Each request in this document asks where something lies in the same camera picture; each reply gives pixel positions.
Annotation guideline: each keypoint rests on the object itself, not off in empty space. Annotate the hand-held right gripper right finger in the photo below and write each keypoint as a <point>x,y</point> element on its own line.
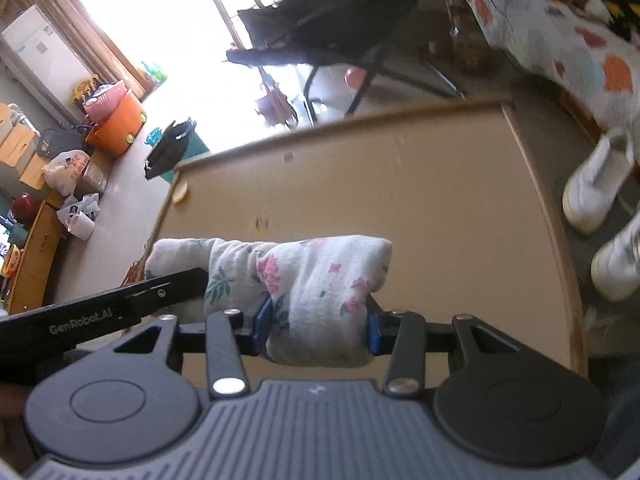
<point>372,334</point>

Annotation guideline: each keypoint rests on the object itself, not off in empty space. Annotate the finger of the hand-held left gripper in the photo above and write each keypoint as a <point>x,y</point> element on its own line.
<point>170,290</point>

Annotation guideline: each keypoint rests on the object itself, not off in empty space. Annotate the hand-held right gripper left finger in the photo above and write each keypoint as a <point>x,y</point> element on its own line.
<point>262,325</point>

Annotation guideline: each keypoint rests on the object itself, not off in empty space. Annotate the white floral garment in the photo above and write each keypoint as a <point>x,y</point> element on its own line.
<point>320,280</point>

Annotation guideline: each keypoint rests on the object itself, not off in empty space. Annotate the orange wicker basket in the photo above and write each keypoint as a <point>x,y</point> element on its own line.
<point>136,271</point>

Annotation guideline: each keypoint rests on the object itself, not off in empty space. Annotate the wooden cabinet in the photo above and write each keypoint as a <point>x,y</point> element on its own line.
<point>35,255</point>

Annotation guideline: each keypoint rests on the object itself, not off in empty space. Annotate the white mug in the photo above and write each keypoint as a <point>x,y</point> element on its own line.
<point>81,226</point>

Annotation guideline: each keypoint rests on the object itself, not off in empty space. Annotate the red round pot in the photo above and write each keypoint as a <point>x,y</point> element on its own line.
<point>25,207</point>

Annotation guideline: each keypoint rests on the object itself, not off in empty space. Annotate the black bin bag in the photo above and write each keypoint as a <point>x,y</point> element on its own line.
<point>167,152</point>

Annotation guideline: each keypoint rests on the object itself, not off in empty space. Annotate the blue plastic toy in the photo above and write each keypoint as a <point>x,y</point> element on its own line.
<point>155,137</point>

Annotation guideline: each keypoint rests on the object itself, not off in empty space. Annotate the white printed plastic bag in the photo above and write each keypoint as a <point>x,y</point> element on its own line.
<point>65,170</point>

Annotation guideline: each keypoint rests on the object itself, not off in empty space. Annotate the orange plastic bucket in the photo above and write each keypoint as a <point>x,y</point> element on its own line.
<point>120,125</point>

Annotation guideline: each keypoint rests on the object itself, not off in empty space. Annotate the black handbag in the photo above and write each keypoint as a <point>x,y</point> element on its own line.
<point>60,142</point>

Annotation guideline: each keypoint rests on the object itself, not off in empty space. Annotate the pink plastic basket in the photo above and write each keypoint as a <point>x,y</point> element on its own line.
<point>105,102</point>

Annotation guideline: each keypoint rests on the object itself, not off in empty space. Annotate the pink purple toy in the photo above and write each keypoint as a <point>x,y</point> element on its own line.
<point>274,105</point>

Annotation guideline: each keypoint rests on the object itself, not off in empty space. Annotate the white sneaker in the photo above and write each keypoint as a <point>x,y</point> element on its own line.
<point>595,185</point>
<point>617,265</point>

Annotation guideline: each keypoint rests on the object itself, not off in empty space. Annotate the pink ball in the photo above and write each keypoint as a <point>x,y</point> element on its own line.
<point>357,79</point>

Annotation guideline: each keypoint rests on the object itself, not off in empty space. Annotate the person's dark trousers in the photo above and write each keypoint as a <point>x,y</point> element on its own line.
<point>620,400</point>

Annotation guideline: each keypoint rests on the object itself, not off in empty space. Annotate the white standing air conditioner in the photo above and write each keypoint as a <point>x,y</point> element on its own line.
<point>42,60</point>

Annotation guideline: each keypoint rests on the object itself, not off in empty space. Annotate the black folding chair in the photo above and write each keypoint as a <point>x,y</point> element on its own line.
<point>340,15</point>

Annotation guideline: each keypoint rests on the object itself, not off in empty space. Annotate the white patchwork quilt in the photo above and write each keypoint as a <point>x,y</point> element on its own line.
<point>550,30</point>

